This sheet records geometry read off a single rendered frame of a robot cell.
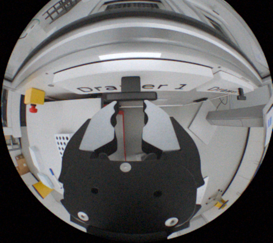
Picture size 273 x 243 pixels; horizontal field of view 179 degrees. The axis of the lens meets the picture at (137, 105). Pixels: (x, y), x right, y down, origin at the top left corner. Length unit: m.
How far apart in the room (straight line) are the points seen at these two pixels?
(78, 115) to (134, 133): 0.80
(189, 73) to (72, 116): 0.35
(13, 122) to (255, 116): 1.69
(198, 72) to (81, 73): 0.17
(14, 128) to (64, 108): 0.58
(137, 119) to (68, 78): 0.94
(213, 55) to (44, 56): 0.23
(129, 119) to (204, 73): 0.95
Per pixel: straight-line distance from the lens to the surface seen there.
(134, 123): 1.05
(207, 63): 0.18
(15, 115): 0.83
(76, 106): 0.35
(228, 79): 0.23
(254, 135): 3.00
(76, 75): 0.16
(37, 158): 0.64
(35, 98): 0.34
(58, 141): 0.38
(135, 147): 1.10
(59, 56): 0.15
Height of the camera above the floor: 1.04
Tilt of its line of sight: 84 degrees down
